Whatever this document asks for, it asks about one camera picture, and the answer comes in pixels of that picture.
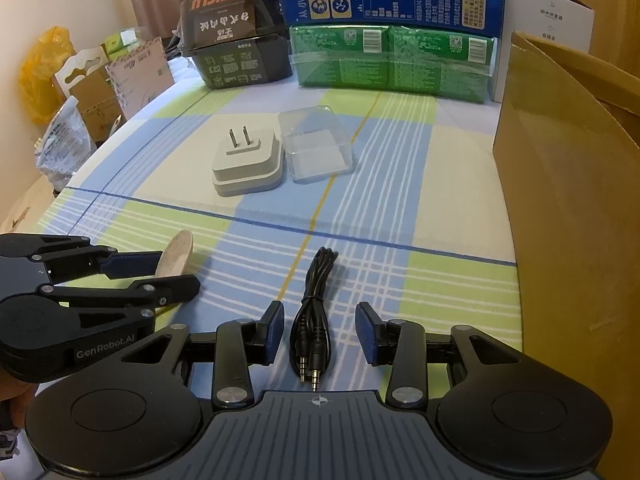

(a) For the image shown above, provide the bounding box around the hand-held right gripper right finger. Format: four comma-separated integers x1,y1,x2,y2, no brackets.
354,301,521,407

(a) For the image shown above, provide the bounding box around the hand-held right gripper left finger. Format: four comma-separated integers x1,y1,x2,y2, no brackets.
122,300,286,408

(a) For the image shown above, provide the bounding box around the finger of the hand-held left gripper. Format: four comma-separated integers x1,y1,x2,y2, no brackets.
27,233,165,285
39,274,202,322

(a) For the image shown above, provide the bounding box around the cream spoon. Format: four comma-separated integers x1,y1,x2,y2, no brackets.
155,230,195,279

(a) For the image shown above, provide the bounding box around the black audio cable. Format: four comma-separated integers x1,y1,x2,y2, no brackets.
290,246,340,392

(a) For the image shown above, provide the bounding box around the white power adapter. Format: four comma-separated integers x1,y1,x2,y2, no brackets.
211,125,286,197

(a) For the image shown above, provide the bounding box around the clear plastic box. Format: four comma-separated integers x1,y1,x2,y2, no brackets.
277,105,356,181

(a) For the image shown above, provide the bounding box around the brown cardboard box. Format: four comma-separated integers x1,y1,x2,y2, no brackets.
492,30,640,461

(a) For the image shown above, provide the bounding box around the checked cloth desktop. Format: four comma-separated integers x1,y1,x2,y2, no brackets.
0,70,526,411

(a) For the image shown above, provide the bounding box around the white plastic bag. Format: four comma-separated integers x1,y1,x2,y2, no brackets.
35,95,98,192

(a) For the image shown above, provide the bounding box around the cardboard box with hang hole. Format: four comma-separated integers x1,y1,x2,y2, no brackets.
52,47,126,147

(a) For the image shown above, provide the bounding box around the cardboard box with white print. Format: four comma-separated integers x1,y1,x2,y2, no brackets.
105,37,176,122

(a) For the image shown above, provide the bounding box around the yellow plastic bag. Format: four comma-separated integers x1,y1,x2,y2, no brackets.
19,26,76,126

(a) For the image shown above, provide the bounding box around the black food container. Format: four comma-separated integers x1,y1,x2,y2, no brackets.
181,0,293,90

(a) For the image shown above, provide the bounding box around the green carton pack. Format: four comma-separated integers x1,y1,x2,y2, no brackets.
289,22,496,105

